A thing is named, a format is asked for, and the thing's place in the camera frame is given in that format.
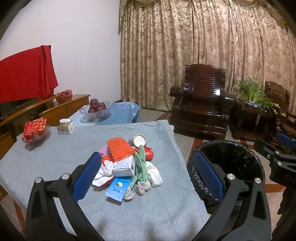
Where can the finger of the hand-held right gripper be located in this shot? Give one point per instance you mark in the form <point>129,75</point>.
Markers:
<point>286,139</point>
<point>263,146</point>

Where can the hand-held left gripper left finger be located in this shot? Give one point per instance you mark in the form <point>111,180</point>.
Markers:
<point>85,178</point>

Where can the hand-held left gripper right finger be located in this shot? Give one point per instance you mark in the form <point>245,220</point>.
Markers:
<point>208,176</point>

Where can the white tissue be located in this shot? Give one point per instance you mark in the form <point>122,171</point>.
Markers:
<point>153,176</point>
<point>101,176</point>

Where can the small orange foam net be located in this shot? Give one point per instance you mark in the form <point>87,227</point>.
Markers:
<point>106,158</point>

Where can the trash bin with black liner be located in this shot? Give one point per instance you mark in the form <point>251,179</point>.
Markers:
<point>231,157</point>

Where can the blue sachet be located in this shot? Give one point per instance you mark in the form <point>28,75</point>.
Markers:
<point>116,188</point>

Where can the small white box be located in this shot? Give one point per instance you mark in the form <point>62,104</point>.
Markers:
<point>122,168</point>

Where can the large orange foam net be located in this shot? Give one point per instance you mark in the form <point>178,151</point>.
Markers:
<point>120,148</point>

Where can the green and white glove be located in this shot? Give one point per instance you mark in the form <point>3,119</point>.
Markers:
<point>141,166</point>
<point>129,194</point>

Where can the red plastic wrapper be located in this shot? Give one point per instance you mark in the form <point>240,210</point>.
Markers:
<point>149,154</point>

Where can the white paper cup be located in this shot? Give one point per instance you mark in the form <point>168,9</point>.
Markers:
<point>140,140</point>

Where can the dark wooden side table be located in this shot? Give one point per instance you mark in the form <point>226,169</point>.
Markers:
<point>245,118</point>

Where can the grey-blue tablecloth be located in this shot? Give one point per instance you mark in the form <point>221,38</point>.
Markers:
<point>69,143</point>

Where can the dark wooden armchair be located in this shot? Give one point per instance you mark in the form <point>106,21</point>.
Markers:
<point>277,97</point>
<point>203,104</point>

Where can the white tissue box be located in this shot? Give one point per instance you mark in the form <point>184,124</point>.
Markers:
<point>67,128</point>

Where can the potted green plant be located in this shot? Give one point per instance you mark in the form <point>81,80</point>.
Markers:
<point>252,92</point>

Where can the glass dish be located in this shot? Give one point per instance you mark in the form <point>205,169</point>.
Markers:
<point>44,137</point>

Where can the cream scalloped table cover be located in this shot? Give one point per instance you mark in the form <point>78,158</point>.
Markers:
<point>171,128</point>

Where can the glass fruit bowl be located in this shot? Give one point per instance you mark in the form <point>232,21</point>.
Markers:
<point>94,117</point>

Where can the dark red apple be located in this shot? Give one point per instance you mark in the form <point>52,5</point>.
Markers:
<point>100,109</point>
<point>93,102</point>
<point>103,105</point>
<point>92,110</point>

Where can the red gift box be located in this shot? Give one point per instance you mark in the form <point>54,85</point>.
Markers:
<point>34,128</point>

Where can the wooden television cabinet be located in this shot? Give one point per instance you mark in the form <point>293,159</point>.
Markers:
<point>60,111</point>

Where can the light blue embroidered tablecloth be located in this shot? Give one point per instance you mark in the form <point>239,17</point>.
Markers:
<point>124,113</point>

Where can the red woven basket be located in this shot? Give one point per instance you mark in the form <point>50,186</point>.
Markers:
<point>64,96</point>

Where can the black television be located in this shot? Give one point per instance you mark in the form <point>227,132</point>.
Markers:
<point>9,109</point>

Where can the red cloth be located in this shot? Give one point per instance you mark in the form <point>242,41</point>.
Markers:
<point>23,74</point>

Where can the beige patterned curtain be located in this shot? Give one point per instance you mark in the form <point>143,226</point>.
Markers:
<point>185,34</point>

